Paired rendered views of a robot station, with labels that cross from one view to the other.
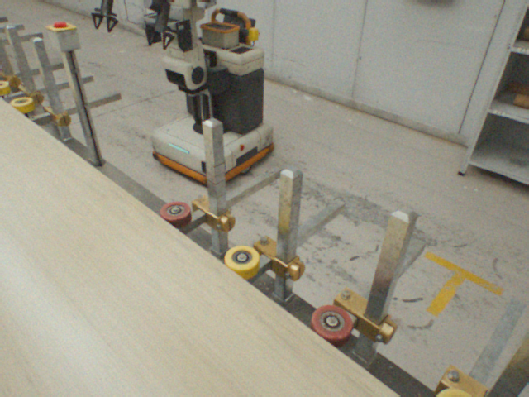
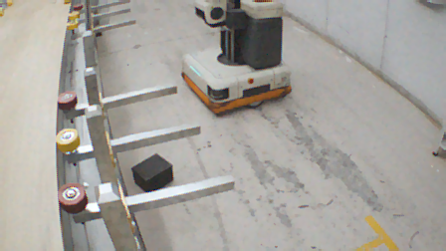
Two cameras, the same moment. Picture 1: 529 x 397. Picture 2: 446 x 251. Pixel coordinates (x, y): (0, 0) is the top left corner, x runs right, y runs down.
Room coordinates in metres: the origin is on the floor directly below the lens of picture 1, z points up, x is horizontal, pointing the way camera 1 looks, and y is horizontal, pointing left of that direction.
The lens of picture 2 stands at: (0.15, -0.71, 1.48)
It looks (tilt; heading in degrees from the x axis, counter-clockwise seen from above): 34 degrees down; 25
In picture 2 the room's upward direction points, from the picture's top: straight up
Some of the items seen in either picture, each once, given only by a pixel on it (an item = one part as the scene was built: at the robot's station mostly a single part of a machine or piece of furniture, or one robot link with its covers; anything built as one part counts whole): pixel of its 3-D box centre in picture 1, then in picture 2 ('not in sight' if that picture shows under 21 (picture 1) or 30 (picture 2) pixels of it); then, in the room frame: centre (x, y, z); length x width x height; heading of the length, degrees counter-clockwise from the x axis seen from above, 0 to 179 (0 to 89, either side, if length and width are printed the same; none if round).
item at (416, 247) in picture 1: (377, 290); (149, 201); (0.63, -0.28, 0.83); 0.43 x 0.03 x 0.04; 137
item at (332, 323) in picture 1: (329, 337); (77, 207); (0.49, -0.14, 0.85); 0.08 x 0.08 x 0.11
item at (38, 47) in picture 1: (54, 98); not in sight; (1.57, 0.85, 0.90); 0.04 x 0.04 x 0.48; 47
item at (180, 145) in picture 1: (213, 141); (235, 72); (2.58, 0.34, 0.16); 0.67 x 0.64 x 0.25; 143
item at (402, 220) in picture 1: (378, 302); (114, 198); (0.54, -0.25, 0.90); 0.04 x 0.04 x 0.48; 47
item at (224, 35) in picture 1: (220, 35); not in sight; (2.67, 0.27, 0.87); 0.23 x 0.15 x 0.11; 53
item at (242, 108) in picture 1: (219, 79); (246, 21); (2.65, 0.28, 0.59); 0.55 x 0.34 x 0.83; 53
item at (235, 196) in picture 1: (231, 199); (117, 101); (0.97, 0.09, 0.84); 0.43 x 0.03 x 0.04; 137
